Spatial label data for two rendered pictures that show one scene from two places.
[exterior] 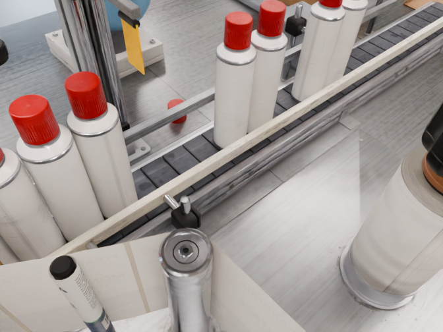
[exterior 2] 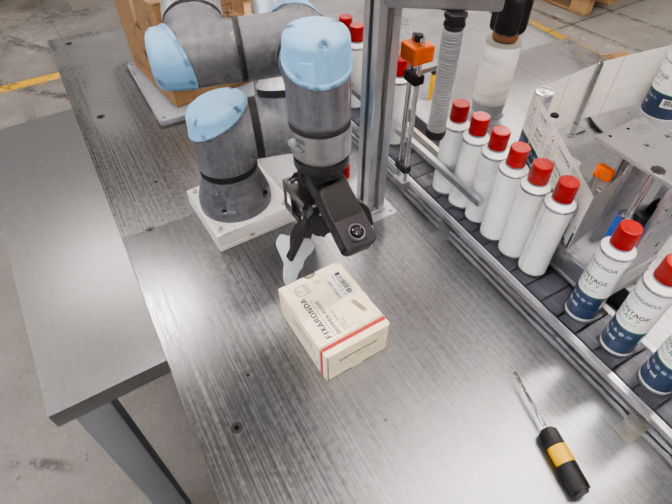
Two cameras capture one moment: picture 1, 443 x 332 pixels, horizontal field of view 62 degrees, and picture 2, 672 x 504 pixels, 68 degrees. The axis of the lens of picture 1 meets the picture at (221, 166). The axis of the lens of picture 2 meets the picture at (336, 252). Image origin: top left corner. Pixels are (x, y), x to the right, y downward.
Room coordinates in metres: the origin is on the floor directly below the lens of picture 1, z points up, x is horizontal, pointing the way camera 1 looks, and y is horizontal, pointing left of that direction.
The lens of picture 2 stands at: (0.30, 0.99, 1.58)
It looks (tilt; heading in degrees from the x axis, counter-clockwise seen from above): 48 degrees down; 284
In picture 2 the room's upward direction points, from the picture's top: straight up
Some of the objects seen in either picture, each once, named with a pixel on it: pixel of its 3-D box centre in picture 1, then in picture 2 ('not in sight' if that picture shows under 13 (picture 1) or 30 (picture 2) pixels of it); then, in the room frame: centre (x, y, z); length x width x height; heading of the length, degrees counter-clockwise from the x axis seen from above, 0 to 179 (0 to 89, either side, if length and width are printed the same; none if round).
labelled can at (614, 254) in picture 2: not in sight; (603, 273); (0.02, 0.41, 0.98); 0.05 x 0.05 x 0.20
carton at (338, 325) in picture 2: not in sight; (332, 318); (0.43, 0.52, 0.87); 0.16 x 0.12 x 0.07; 136
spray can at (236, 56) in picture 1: (233, 87); (396, 101); (0.41, -0.01, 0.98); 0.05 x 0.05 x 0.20
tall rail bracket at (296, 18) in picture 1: (300, 51); not in sight; (0.63, -0.14, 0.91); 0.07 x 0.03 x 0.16; 43
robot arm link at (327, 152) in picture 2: not in sight; (318, 139); (0.45, 0.50, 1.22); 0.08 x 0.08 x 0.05
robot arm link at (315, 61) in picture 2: not in sight; (317, 76); (0.45, 0.50, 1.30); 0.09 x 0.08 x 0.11; 117
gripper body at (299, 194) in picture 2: not in sight; (319, 186); (0.45, 0.50, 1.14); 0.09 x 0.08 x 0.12; 136
